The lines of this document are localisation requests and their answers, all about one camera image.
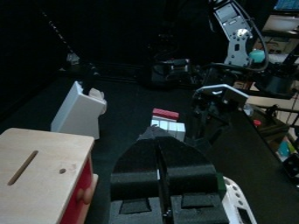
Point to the black gear box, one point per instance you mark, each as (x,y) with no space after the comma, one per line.
(170,70)

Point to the black round container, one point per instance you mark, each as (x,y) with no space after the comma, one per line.
(280,83)

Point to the red toy block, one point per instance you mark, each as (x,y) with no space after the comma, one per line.
(165,113)

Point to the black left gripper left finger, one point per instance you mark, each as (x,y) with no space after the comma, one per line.
(133,175)

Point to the wooden slotted box, red drawer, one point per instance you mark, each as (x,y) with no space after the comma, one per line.
(38,157)

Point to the computer monitor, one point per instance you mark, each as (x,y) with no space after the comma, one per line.
(286,4)

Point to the grey toy piece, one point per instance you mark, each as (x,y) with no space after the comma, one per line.
(149,132)

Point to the teal ball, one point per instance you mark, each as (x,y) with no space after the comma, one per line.
(256,56)

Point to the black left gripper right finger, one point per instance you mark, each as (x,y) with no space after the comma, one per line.
(190,175)

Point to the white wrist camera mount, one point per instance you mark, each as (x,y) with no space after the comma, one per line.
(229,94)

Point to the white knife block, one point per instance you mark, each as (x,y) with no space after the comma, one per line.
(76,113)

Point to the white segmented toy block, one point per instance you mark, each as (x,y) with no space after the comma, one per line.
(170,127)

